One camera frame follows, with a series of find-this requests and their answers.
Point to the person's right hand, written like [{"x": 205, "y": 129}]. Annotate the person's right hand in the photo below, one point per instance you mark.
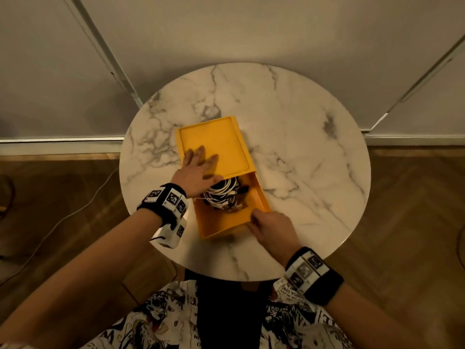
[{"x": 276, "y": 232}]

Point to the person's left hand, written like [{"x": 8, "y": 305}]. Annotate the person's left hand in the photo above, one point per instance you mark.
[{"x": 192, "y": 178}]

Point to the yellow box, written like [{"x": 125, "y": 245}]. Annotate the yellow box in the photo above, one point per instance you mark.
[{"x": 218, "y": 141}]

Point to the person's right forearm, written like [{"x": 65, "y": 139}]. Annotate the person's right forearm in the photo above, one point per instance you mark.
[{"x": 370, "y": 319}]

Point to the person's left forearm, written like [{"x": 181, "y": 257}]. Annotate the person's left forearm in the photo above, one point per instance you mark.
[{"x": 72, "y": 287}]

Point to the black right wristband with markers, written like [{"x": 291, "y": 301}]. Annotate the black right wristband with markers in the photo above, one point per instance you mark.
[{"x": 323, "y": 287}]

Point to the white marble table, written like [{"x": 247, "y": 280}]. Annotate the white marble table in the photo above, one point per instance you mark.
[{"x": 308, "y": 159}]

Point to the metal blind track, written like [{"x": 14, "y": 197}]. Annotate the metal blind track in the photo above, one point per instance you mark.
[
  {"x": 417, "y": 83},
  {"x": 101, "y": 50}
]

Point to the gold lamp base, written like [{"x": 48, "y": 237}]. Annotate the gold lamp base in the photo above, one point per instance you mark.
[{"x": 12, "y": 196}]

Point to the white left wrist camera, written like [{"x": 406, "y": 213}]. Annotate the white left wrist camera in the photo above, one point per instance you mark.
[{"x": 172, "y": 236}]

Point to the metal bottom rail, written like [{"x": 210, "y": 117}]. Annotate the metal bottom rail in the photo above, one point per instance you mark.
[
  {"x": 61, "y": 145},
  {"x": 417, "y": 139}
]

